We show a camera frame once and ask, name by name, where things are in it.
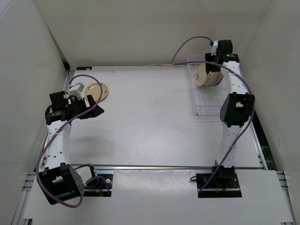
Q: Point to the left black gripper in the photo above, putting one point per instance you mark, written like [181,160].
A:
[94,112]

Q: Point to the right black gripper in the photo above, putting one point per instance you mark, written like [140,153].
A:
[209,68]

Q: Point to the white plate purple rim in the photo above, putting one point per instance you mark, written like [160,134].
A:
[212,78]

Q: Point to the orange sunburst plate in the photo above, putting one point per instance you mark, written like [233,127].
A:
[220,79]

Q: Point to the beige floral small plate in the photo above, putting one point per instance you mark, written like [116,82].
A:
[95,90]

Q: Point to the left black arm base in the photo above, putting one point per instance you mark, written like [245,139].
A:
[100,187]

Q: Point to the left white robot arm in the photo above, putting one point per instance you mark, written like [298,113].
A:
[59,180]

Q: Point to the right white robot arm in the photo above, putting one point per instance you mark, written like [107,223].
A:
[235,113]

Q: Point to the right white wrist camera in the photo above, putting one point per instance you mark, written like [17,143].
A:
[214,48]

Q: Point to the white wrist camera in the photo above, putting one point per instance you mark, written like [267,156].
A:
[214,48]
[77,90]

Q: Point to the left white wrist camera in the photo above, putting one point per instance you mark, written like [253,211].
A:
[77,90]

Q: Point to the white wire dish rack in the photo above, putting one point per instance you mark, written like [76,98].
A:
[209,100]

